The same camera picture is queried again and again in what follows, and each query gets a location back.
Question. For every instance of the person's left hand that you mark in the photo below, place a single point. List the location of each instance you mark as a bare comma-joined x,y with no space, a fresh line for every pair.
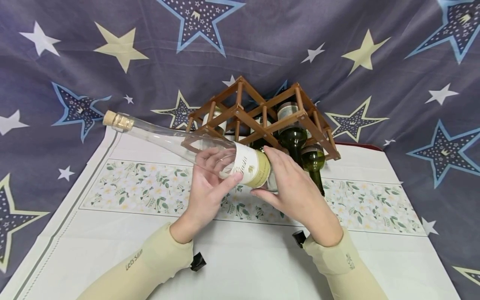
200,200

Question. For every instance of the person's right hand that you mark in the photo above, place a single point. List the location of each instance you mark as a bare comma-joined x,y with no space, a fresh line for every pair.
300,200

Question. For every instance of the person's left fingers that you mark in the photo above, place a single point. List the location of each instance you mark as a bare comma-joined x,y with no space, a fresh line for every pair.
213,157

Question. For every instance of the person's right thumb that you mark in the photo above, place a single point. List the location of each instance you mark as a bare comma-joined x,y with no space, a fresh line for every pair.
267,196

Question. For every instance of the person's left thumb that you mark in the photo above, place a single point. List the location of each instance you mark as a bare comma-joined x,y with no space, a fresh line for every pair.
229,185

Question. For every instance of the person's right fingers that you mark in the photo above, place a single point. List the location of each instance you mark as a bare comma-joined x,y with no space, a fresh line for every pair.
278,164

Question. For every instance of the clear corked glass bottle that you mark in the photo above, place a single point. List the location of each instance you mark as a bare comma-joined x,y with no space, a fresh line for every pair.
161,135

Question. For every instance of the person's right forearm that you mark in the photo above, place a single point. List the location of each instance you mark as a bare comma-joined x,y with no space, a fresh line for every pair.
345,271

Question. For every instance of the dark wine bottle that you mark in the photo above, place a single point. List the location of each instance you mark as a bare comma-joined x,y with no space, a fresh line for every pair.
260,143

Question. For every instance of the green wine bottle pale label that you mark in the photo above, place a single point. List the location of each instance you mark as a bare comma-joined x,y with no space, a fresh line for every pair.
292,135

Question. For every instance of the pale bottle white label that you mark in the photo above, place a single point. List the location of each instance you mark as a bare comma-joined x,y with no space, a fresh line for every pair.
217,121

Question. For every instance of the brown wooden wine rack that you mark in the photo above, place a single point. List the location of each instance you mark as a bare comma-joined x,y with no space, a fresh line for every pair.
240,113

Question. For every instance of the black wrist band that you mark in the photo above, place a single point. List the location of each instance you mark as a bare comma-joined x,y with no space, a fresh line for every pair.
298,238
197,262

